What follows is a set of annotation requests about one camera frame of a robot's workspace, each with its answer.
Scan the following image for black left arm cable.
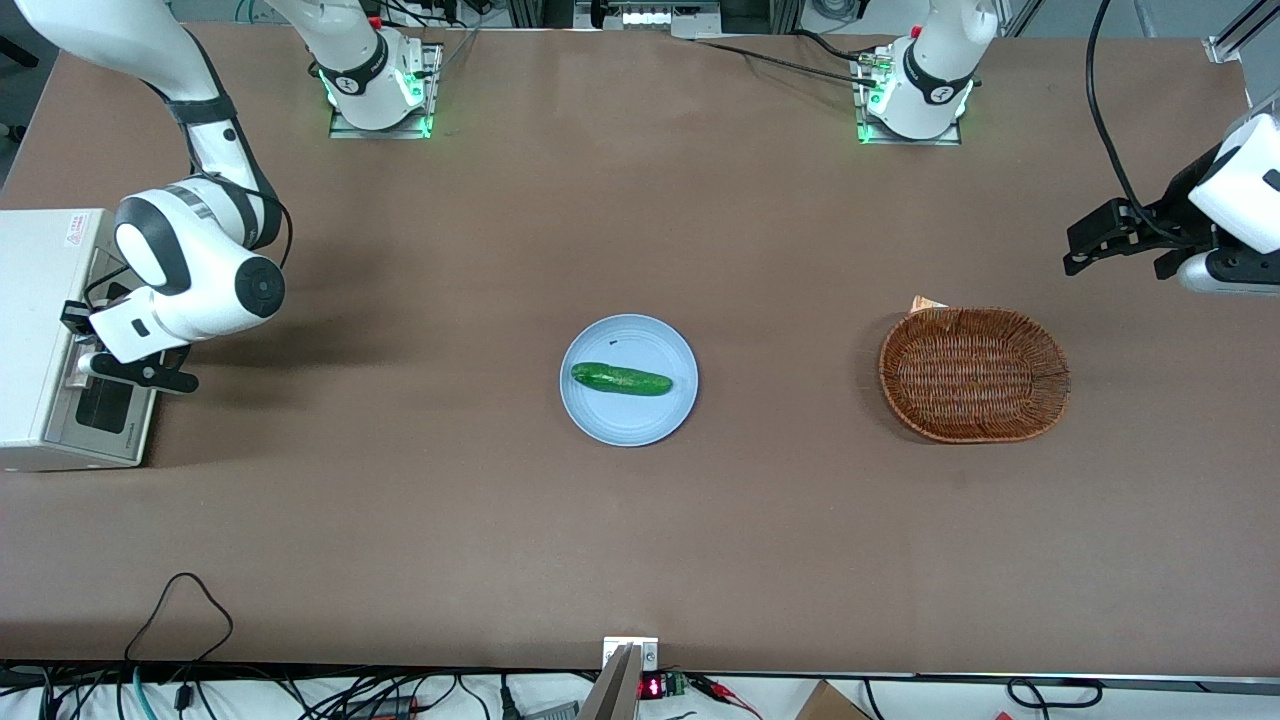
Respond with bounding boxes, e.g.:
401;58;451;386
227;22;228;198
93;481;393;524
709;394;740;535
1085;0;1176;246

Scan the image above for light blue round plate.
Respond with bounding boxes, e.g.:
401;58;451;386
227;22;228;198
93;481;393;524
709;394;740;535
559;314;700;448

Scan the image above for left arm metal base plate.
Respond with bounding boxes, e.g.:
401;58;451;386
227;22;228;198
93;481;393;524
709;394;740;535
854;52;967;148

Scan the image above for aluminium frame profile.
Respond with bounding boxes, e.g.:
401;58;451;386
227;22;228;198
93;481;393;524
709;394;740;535
1205;0;1280;63

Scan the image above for green cucumber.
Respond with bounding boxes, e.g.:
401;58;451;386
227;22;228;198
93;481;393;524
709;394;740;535
570;361;674;398

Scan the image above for white toaster oven body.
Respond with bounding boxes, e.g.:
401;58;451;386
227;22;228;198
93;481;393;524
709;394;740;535
0;208;156;473

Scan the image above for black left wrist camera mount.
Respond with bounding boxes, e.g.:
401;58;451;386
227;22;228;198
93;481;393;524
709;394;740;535
1150;150;1223;251

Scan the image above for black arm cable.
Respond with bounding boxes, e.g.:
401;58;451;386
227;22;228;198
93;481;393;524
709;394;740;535
215;172;295;273
1085;0;1176;246

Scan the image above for brown cardboard box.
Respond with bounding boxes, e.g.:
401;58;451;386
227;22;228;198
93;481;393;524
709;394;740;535
795;680;873;720

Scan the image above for red clip leads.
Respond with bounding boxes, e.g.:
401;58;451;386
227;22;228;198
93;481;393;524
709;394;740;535
690;675;763;719

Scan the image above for thin black looped cable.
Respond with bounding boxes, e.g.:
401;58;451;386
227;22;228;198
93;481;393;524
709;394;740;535
124;572;236;667

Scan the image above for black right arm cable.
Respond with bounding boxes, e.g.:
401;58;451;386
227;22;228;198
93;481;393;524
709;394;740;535
215;172;295;273

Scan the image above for silver camera bracket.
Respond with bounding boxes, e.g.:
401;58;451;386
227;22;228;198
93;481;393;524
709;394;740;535
603;637;661;673

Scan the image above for silver lit device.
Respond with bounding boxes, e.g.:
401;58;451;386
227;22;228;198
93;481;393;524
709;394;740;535
575;0;721;39

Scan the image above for black base cable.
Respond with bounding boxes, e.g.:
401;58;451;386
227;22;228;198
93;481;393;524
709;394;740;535
695;38;883;89

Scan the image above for oval brown wicker basket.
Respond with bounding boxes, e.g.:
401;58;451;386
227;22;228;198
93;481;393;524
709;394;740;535
878;306;1072;444

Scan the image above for thick black looped cable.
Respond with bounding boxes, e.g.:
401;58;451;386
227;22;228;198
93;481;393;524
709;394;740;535
1005;678;1104;709

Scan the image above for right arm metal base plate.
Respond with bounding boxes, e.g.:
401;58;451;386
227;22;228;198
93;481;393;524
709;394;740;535
329;42;444;140

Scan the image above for grey aluminium profile beam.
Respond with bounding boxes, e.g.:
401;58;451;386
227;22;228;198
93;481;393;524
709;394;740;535
578;645;643;720

